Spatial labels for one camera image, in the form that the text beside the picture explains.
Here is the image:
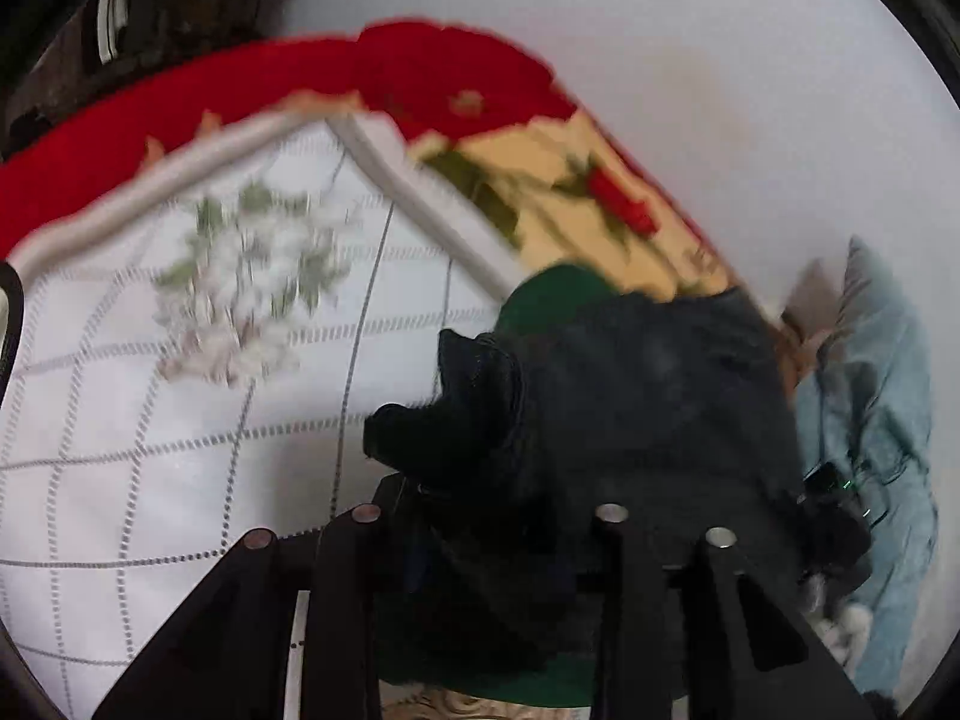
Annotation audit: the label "black leather jacket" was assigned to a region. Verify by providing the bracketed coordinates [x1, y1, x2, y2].
[363, 289, 800, 688]

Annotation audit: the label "white fleece garment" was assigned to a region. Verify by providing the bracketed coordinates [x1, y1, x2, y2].
[800, 574, 874, 678]

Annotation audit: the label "green folded garment white stripes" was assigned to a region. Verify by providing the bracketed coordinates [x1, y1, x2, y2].
[451, 263, 615, 718]

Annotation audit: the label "light blue jacket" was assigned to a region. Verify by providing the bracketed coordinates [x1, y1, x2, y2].
[796, 236, 939, 695]

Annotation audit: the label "white floral quilted sheet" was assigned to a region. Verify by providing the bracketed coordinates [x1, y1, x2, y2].
[0, 112, 677, 720]

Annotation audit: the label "red floral blanket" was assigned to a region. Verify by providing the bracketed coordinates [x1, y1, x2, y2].
[2, 20, 737, 299]

